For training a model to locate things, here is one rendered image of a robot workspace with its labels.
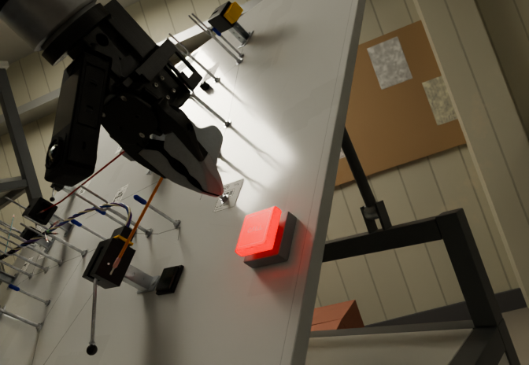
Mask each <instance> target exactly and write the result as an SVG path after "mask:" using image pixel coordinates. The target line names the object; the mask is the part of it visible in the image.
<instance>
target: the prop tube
mask: <svg viewBox="0 0 529 365"><path fill-rule="evenodd" d="M342 150H343V152H344V154H345V156H346V159H347V162H348V164H349V166H350V169H351V172H352V173H353V177H354V179H355V181H356V183H357V186H358V189H359V191H360V193H361V196H362V198H363V200H364V203H365V206H364V216H365V218H366V219H367V220H369V221H370V220H374V219H378V218H379V217H378V214H377V211H376V210H375V206H374V204H375V203H377V202H378V201H375V198H374V195H373V193H372V190H371V188H370V186H369V184H368V180H367V178H366V176H365V174H364V171H363V168H362V167H361V163H360V161H359V159H358V157H357V154H356V151H355V149H354V147H353V144H352V142H351V140H350V137H349V134H348V132H347V130H346V127H345V128H344V133H343V138H342Z"/></svg>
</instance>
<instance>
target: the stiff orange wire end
mask: <svg viewBox="0 0 529 365"><path fill-rule="evenodd" d="M162 180H163V178H162V177H160V179H159V181H158V183H157V185H156V186H155V188H154V191H153V193H152V194H151V195H150V198H149V200H148V202H147V203H146V206H145V207H144V209H143V211H142V213H141V215H140V217H139V218H138V220H137V222H136V224H135V226H134V228H133V229H132V231H131V233H130V235H129V237H128V239H127V241H126V242H125V244H124V247H123V248H122V250H121V252H120V254H119V256H118V257H117V258H116V260H115V262H114V264H113V269H112V270H111V272H110V274H112V273H113V271H114V269H115V268H117V266H118V264H119V262H120V259H121V257H122V256H123V254H124V251H125V249H126V248H127V247H128V244H129V242H130V240H131V238H132V236H133V234H134V233H135V231H136V229H137V227H138V225H139V223H140V221H141V220H142V218H143V216H144V214H145V212H146V210H147V209H148V207H149V205H150V202H151V201H152V199H153V197H154V195H155V193H156V192H157V189H158V187H159V186H160V184H161V182H162Z"/></svg>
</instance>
